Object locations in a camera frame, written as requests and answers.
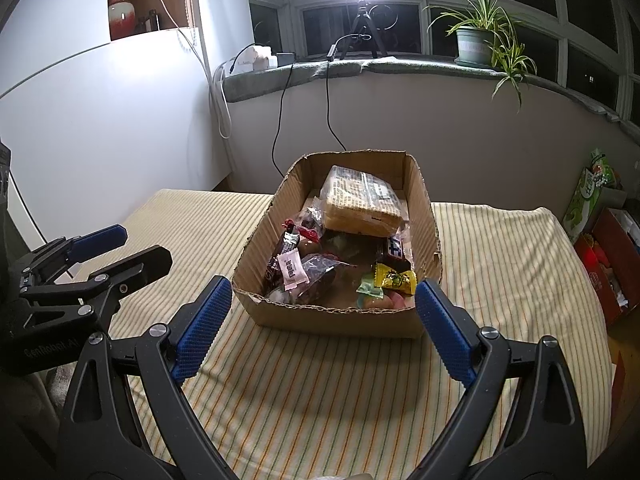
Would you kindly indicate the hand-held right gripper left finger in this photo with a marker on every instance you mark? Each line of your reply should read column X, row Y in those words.
column 202, row 330

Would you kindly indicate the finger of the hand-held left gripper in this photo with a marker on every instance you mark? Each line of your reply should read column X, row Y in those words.
column 140, row 270
column 100, row 237

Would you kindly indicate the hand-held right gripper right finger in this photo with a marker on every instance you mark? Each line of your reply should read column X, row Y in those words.
column 445, row 332

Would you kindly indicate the clear bag of pastel candies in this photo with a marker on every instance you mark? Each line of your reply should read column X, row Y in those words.
column 387, row 302

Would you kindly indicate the yellow candy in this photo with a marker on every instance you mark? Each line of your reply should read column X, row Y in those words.
column 395, row 280

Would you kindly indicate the pale green candy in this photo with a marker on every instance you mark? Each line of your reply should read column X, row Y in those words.
column 367, row 286

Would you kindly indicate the dark chocolate bar white lettering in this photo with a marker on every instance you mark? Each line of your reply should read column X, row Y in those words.
column 395, row 250

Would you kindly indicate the dark brown chocolate bar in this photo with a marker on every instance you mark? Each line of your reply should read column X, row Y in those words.
column 279, row 260

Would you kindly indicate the pink snack packet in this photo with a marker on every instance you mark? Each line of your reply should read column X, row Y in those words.
column 292, row 269

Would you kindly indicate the brown cardboard box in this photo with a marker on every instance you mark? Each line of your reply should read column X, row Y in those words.
column 325, row 322

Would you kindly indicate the clear packet of dark plums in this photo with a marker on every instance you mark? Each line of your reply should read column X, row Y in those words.
column 310, row 220
column 322, row 277

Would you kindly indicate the round tan candy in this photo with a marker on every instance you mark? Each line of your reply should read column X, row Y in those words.
column 307, row 247

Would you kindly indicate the clear-wrapped bread packet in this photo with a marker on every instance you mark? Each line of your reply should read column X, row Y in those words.
column 360, row 200

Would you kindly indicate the white wardrobe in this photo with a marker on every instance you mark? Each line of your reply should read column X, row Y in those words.
column 100, row 135

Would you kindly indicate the striped beige blanket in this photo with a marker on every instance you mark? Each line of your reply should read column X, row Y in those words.
column 325, row 400

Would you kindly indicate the red cardboard box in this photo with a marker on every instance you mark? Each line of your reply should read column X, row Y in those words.
column 595, row 280

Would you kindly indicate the green snack bag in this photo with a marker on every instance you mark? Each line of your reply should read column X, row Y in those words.
column 582, row 200

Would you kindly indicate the red and white vase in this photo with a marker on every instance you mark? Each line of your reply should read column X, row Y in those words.
column 121, row 22

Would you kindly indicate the white power strip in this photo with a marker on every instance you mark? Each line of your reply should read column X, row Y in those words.
column 257, row 60

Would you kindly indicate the grey power adapter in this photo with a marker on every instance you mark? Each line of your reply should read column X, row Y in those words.
column 286, row 59

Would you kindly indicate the grey window sill mat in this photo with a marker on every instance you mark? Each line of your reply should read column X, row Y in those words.
column 400, row 66

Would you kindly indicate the potted spider plant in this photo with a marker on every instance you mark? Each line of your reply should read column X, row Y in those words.
column 470, row 47

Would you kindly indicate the black tripod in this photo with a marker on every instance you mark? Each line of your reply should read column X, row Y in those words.
column 362, row 22

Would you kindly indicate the white window frame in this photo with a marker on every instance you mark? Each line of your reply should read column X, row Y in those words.
column 423, row 40

